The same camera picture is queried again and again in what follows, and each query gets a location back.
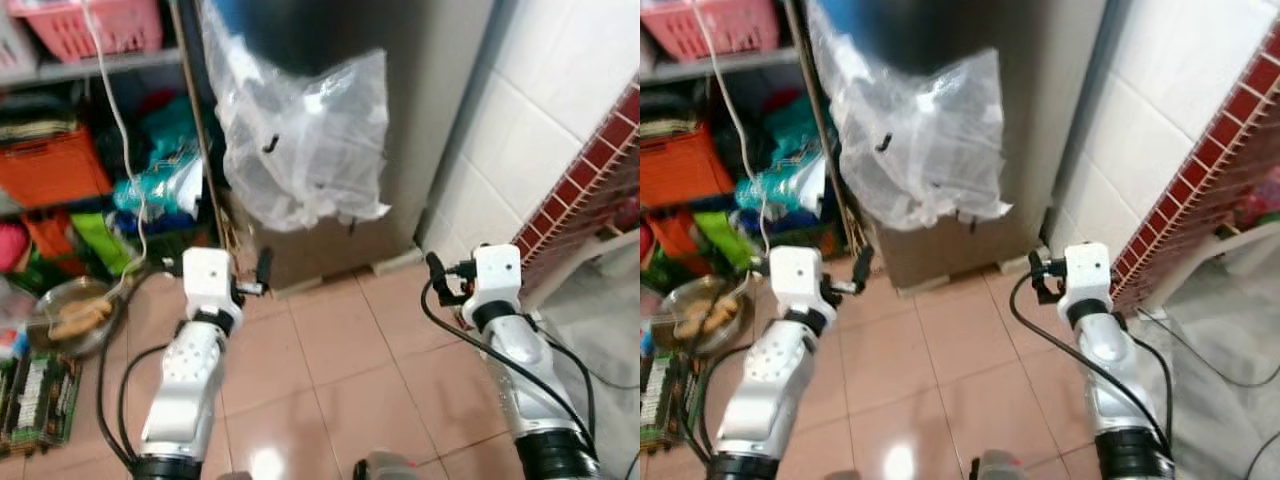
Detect short black left arm cable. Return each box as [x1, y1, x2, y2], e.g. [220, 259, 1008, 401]
[697, 342, 761, 459]
[117, 342, 173, 456]

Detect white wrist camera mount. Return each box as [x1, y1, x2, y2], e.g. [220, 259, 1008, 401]
[468, 243, 523, 326]
[1060, 242, 1113, 323]
[770, 245, 836, 321]
[182, 247, 243, 321]

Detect teal printed bag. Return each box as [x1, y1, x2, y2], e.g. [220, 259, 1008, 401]
[112, 150, 204, 219]
[735, 150, 829, 216]

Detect red tiled counter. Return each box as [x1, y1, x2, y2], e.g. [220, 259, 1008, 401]
[1110, 20, 1280, 316]
[510, 85, 641, 301]

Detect grey robot right leg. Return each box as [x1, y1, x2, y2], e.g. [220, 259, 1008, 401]
[353, 452, 421, 480]
[968, 450, 1031, 480]

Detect deep steel bowl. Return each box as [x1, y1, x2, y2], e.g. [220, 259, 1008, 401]
[650, 275, 756, 356]
[27, 277, 128, 359]

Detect bright green bag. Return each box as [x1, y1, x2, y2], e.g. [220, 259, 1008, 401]
[690, 210, 761, 271]
[68, 210, 136, 276]

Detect pink plastic basket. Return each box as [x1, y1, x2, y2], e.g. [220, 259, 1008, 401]
[640, 0, 781, 61]
[5, 0, 166, 64]

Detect orange plastic crate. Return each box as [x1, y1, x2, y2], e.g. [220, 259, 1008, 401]
[640, 125, 736, 209]
[0, 128, 113, 209]

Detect clear plastic bag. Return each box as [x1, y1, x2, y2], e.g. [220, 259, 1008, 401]
[808, 0, 1013, 233]
[200, 0, 391, 233]

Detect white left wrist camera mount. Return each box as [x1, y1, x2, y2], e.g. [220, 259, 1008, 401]
[770, 245, 836, 321]
[182, 247, 243, 321]

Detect short black arm cable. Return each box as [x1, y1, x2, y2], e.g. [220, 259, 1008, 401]
[117, 342, 173, 456]
[697, 342, 761, 459]
[520, 312, 601, 451]
[1112, 312, 1177, 451]

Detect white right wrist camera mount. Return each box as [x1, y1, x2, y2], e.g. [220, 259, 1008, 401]
[468, 243, 523, 326]
[1060, 242, 1113, 323]

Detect white cord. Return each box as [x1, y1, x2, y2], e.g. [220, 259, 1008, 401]
[690, 0, 771, 301]
[80, 0, 151, 296]

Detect short black right arm cable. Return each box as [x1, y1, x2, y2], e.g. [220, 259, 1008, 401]
[1112, 312, 1177, 451]
[520, 312, 601, 451]

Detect grey shelf rack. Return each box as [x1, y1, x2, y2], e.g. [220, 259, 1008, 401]
[640, 45, 851, 251]
[0, 45, 233, 266]

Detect green printed carton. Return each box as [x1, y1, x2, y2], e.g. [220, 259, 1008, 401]
[640, 350, 701, 451]
[0, 350, 83, 458]

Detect dark blue rounded object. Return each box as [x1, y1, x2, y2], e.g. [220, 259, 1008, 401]
[815, 0, 1001, 77]
[215, 0, 421, 77]

